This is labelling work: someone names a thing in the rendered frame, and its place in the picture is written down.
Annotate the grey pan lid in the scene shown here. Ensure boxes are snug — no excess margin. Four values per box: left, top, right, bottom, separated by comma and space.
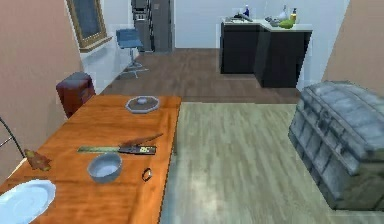
125, 95, 161, 115

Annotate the white plate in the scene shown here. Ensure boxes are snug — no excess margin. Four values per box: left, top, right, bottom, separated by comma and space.
0, 179, 57, 224

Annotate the small black ring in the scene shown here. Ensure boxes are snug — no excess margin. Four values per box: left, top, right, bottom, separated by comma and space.
141, 167, 153, 183

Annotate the grey bowl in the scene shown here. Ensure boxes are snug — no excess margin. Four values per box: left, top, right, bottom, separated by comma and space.
86, 152, 123, 184

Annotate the green round fruit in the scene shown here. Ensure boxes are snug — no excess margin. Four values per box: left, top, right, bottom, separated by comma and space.
278, 19, 296, 30

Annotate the dark grey fridge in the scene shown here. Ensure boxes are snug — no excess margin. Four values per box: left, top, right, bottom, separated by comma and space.
131, 0, 175, 53

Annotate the dark red chair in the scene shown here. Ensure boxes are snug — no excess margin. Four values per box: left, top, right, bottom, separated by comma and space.
55, 71, 97, 119

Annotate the orange wooden table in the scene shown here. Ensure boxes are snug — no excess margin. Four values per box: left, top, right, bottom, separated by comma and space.
0, 94, 183, 224

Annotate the black remote control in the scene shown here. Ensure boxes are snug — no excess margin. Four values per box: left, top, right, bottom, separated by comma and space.
117, 145, 157, 156

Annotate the brown teddy toy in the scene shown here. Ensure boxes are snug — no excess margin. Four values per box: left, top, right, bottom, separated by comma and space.
24, 148, 53, 172

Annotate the blue office chair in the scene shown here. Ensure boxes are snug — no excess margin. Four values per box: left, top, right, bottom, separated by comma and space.
115, 28, 150, 80

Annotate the black kitchen counter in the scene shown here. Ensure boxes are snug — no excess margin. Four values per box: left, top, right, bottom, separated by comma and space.
219, 18, 314, 89

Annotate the clear glass bottle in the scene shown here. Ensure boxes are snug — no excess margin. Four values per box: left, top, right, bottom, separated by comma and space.
278, 4, 289, 22

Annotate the grey chest trunk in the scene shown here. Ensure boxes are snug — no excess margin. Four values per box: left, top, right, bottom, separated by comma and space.
287, 80, 384, 212

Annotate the green measuring stick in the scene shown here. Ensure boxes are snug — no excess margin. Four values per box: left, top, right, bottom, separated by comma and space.
77, 145, 120, 154

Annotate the dark pan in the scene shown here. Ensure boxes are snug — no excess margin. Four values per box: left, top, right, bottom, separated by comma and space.
233, 12, 254, 23

